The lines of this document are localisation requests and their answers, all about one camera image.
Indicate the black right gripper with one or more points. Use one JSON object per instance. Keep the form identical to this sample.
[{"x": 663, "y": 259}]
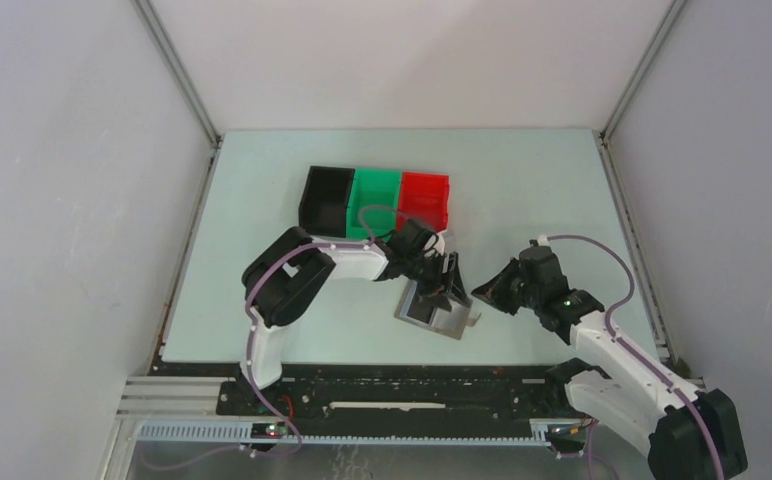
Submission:
[{"x": 495, "y": 292}]

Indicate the beige leather card holder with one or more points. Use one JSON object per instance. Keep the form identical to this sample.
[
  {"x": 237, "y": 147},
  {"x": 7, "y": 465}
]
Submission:
[{"x": 423, "y": 313}]

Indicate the red plastic bin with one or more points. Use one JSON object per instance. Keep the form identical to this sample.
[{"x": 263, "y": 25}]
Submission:
[{"x": 426, "y": 196}]

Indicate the green plastic bin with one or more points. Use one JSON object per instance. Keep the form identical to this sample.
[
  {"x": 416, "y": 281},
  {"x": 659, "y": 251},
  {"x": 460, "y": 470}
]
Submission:
[{"x": 373, "y": 187}]

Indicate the aluminium frame rail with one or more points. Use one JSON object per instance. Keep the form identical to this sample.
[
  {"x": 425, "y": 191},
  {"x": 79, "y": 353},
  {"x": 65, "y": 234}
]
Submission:
[{"x": 185, "y": 408}]

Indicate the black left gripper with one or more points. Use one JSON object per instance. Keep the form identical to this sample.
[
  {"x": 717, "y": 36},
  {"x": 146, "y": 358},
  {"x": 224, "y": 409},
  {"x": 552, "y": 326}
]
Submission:
[{"x": 437, "y": 284}]

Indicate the black plastic bin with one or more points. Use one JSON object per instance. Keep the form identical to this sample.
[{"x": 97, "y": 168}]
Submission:
[{"x": 322, "y": 209}]

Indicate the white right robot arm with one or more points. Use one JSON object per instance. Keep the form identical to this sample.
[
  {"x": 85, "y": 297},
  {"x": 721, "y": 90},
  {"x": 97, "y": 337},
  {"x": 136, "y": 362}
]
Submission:
[{"x": 684, "y": 431}]

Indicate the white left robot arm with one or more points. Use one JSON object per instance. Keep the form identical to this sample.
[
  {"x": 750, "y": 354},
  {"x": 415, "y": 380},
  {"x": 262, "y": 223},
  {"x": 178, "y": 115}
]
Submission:
[{"x": 281, "y": 284}]

